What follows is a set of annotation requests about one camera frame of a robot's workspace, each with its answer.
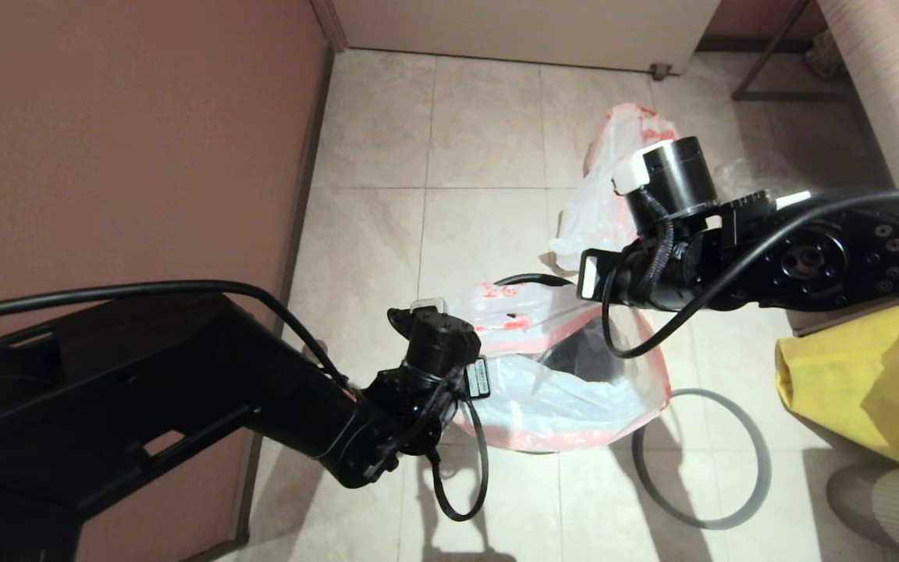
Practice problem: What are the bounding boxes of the grey bin ring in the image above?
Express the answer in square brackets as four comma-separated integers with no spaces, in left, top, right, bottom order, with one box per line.
[631,388,772,530]

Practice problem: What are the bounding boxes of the black round trash bin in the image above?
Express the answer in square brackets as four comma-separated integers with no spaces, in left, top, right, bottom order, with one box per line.
[495,273,638,385]

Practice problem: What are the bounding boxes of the clear plastic bag dark contents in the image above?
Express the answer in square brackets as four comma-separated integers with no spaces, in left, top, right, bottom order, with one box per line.
[713,156,817,205]

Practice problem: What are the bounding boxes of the yellow fabric bag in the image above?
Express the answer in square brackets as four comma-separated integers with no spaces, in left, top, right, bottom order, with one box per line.
[775,301,899,471]

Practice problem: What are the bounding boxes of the white crumpled fabric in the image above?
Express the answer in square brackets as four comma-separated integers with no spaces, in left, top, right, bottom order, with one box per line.
[805,27,845,76]

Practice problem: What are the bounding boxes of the beige striped upholstered sofa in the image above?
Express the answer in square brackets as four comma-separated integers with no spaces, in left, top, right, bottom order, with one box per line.
[816,0,899,188]

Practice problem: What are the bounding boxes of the brown cabinet side panel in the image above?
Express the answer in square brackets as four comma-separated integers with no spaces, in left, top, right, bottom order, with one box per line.
[0,0,337,562]

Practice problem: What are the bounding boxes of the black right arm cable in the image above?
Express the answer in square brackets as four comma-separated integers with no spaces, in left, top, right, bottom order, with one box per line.
[600,186,899,360]

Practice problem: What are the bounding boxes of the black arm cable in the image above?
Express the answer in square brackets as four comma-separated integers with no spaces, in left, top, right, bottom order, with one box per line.
[0,279,491,522]
[600,186,899,360]

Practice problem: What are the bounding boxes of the brown metal table frame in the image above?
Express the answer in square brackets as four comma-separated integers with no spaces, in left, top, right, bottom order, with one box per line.
[730,0,852,101]

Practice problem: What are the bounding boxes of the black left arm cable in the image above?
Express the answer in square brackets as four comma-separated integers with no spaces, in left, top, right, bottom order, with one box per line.
[0,279,491,522]

